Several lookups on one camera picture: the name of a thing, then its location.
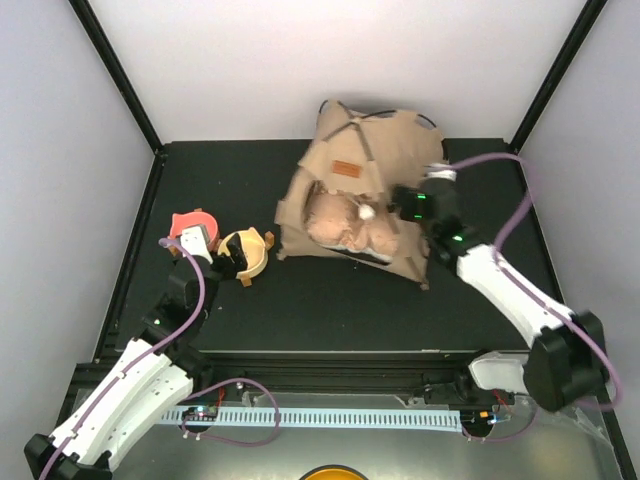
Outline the yellow pet bowl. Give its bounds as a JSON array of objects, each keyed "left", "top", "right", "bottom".
[{"left": 217, "top": 227, "right": 273, "bottom": 285}]

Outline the beige patterned pillow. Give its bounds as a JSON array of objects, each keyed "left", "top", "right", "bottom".
[{"left": 305, "top": 192, "right": 399, "bottom": 263}]

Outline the beige pet tent fabric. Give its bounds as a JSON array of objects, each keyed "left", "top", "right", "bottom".
[{"left": 275, "top": 99, "right": 448, "bottom": 290}]

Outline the black tent pole one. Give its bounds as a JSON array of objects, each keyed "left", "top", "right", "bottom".
[{"left": 322, "top": 102, "right": 386, "bottom": 194}]

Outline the black tent pole two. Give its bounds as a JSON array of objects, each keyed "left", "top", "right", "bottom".
[{"left": 351, "top": 109, "right": 439, "bottom": 133}]

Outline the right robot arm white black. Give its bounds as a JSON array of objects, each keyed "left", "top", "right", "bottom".
[{"left": 392, "top": 176, "right": 612, "bottom": 412}]

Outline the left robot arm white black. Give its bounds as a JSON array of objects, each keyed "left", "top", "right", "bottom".
[{"left": 24, "top": 231, "right": 247, "bottom": 479}]

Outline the pink pet bowl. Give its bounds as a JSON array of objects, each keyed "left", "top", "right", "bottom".
[{"left": 168, "top": 209, "right": 220, "bottom": 252}]

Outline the wooden bowl stand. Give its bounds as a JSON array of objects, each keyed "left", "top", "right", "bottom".
[{"left": 161, "top": 225, "right": 274, "bottom": 287}]

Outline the white fluffy pompom toy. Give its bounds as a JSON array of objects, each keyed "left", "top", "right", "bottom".
[{"left": 358, "top": 204, "right": 376, "bottom": 221}]

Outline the small electronics board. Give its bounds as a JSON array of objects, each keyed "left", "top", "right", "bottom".
[{"left": 182, "top": 405, "right": 218, "bottom": 422}]

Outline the yellow round object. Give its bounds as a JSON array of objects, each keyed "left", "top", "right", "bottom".
[{"left": 300, "top": 465, "right": 367, "bottom": 480}]

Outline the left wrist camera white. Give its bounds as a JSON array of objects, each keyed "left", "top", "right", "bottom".
[{"left": 179, "top": 225, "right": 213, "bottom": 263}]

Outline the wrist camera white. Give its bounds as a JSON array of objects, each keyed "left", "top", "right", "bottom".
[
  {"left": 179, "top": 225, "right": 213, "bottom": 263},
  {"left": 425, "top": 163, "right": 457, "bottom": 182}
]

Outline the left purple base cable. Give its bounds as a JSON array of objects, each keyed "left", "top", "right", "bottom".
[{"left": 180, "top": 377, "right": 280, "bottom": 444}]

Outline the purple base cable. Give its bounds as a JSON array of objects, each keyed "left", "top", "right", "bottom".
[
  {"left": 459, "top": 399, "right": 541, "bottom": 445},
  {"left": 180, "top": 377, "right": 280, "bottom": 444}
]

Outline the white slotted cable duct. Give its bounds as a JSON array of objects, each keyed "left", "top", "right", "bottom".
[{"left": 158, "top": 406, "right": 462, "bottom": 433}]

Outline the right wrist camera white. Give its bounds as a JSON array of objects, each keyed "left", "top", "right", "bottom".
[{"left": 425, "top": 163, "right": 457, "bottom": 182}]

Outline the left black frame post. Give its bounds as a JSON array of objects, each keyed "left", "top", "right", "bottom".
[{"left": 67, "top": 0, "right": 166, "bottom": 159}]

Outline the black frame post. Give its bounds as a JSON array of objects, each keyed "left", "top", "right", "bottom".
[
  {"left": 509, "top": 0, "right": 608, "bottom": 153},
  {"left": 67, "top": 0, "right": 166, "bottom": 159}
]

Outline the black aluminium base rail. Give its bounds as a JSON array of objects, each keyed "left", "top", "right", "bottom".
[{"left": 74, "top": 349, "right": 501, "bottom": 401}]

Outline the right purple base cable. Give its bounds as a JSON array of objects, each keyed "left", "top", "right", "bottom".
[{"left": 459, "top": 399, "right": 541, "bottom": 445}]

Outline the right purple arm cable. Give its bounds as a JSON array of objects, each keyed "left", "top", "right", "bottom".
[{"left": 449, "top": 152, "right": 625, "bottom": 414}]

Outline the right black frame post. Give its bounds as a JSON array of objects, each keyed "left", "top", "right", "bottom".
[{"left": 509, "top": 0, "right": 608, "bottom": 153}]

